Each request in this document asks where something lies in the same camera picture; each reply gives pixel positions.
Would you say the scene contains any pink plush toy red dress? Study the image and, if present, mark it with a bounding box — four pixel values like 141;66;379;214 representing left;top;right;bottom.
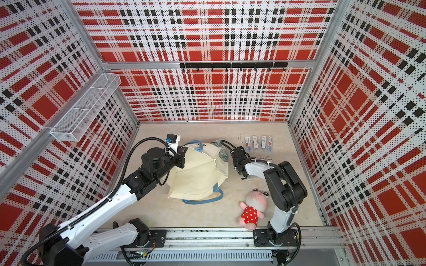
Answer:
237;188;269;231

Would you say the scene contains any black wall hook rail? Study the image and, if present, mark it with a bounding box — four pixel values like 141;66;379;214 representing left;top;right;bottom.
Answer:
179;62;288;71

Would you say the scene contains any cream canvas tote bag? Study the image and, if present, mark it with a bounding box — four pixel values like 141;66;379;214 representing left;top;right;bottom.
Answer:
166;140;229;205

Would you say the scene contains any clear compass set case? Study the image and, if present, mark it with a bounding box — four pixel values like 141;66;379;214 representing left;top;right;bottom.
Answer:
245;136;252;153
266;136;273;153
252;136;260;150
265;156;274;163
261;135;267;149

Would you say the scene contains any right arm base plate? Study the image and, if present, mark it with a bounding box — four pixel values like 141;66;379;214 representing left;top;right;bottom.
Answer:
253;228;298;247

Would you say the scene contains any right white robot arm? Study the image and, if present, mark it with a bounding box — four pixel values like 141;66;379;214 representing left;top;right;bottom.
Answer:
230;146;307;246

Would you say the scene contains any white wire mesh basket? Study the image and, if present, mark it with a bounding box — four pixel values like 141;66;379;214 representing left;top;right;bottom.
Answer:
50;73;121;142

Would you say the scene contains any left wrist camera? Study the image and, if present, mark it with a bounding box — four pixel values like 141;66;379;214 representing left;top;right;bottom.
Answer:
166;134;181;151

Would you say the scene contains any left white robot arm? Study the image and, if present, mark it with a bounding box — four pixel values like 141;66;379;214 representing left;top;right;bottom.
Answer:
21;147;187;266

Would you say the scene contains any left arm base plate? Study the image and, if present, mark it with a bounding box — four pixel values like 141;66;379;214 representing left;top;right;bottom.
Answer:
136;229;167;248

